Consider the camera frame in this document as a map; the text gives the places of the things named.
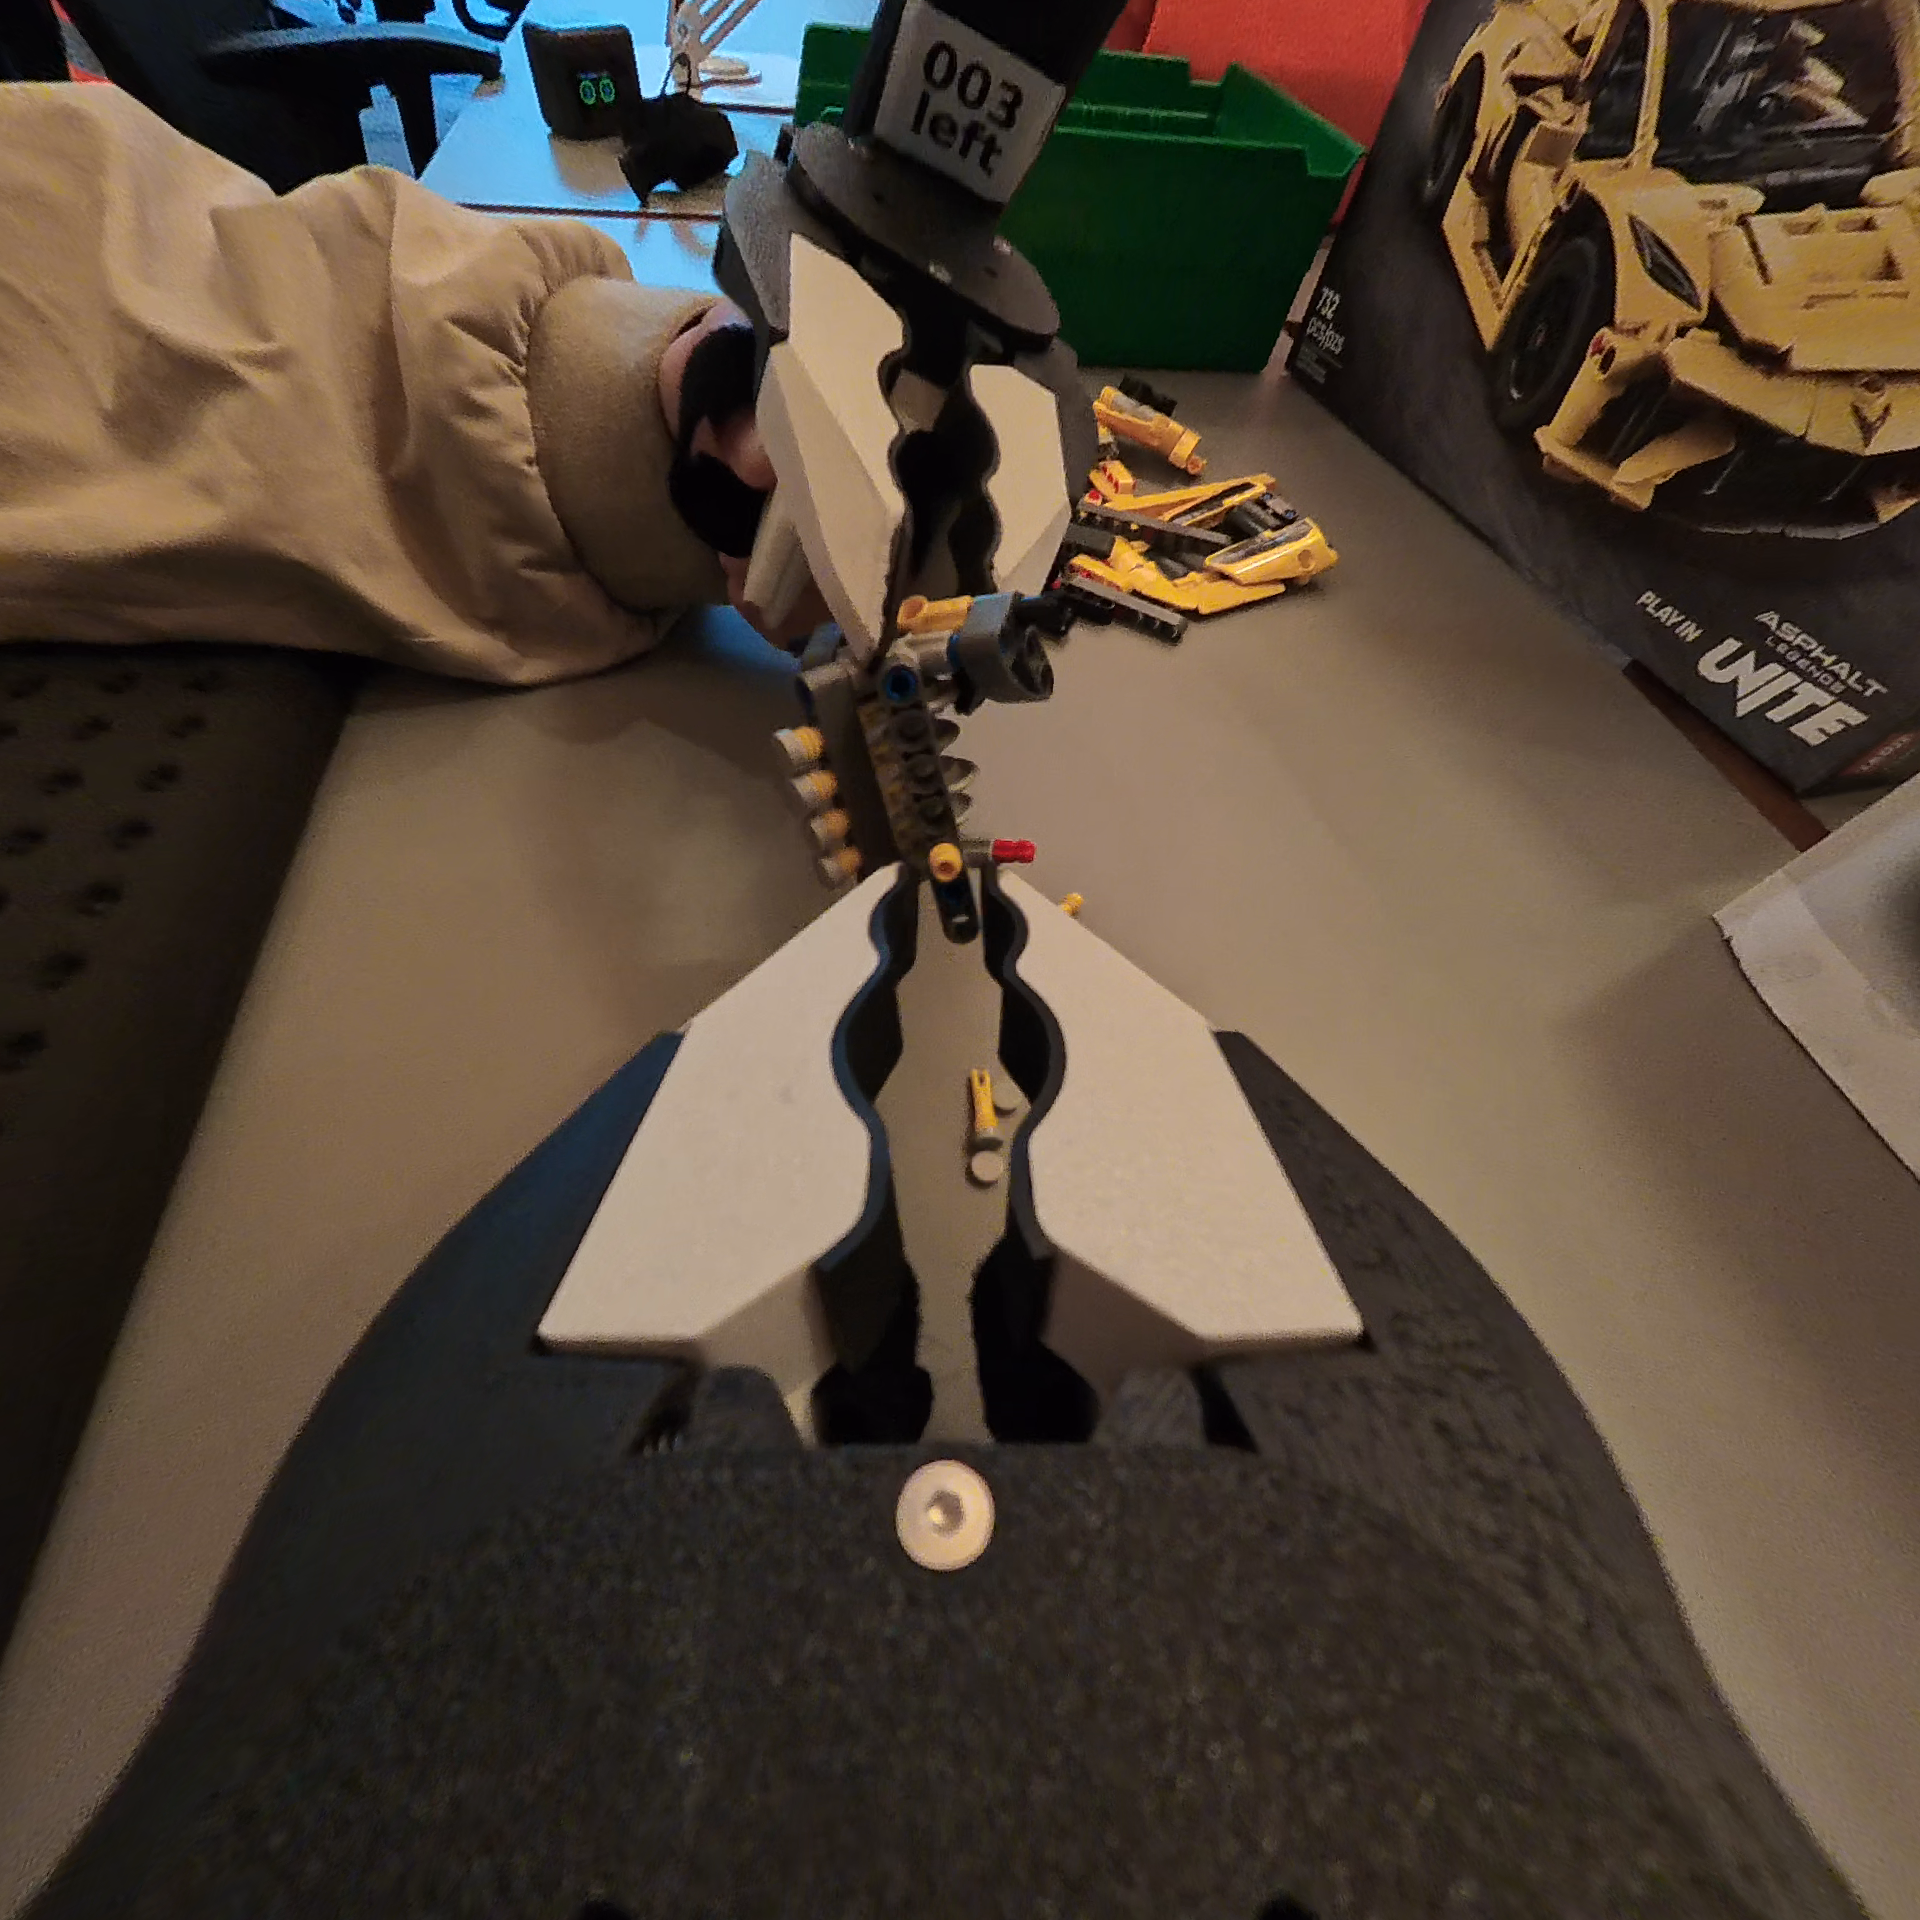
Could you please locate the pile of yellow car parts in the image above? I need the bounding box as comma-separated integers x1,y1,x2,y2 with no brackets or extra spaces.
1058,383,1342,644

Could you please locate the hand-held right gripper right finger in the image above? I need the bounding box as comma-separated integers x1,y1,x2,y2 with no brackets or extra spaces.
982,870,1367,1369

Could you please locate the black device box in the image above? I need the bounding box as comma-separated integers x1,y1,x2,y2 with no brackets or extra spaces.
523,23,644,139

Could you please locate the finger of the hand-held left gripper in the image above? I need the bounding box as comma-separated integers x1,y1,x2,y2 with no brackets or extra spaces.
960,363,1075,596
757,237,913,666

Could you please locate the grey desk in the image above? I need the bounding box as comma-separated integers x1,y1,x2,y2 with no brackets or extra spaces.
0,350,1920,1920

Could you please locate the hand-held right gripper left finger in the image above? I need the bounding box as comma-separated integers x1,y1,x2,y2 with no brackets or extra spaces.
539,863,911,1368

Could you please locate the black perforated panel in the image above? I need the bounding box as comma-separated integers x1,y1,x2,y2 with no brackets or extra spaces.
0,646,362,1653

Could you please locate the toy car box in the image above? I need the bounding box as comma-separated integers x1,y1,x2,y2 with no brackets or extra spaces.
1286,0,1920,798

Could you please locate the instruction booklet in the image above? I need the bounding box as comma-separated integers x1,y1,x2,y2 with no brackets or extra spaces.
1714,818,1920,1180

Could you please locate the red plastic carrier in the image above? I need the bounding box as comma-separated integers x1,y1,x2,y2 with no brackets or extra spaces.
1110,0,1434,153

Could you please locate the green storage bin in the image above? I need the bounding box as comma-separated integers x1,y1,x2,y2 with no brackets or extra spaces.
796,23,1367,374

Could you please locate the dark cloth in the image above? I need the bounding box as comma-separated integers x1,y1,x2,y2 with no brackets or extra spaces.
618,93,741,205

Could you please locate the person's left hand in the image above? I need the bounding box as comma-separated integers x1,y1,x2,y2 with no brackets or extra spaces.
702,407,843,651

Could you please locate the black office chair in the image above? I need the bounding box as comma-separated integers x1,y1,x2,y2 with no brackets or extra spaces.
60,0,506,191

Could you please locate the grey yellow brick engine assembly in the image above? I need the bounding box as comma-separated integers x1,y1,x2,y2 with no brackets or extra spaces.
772,589,1085,942

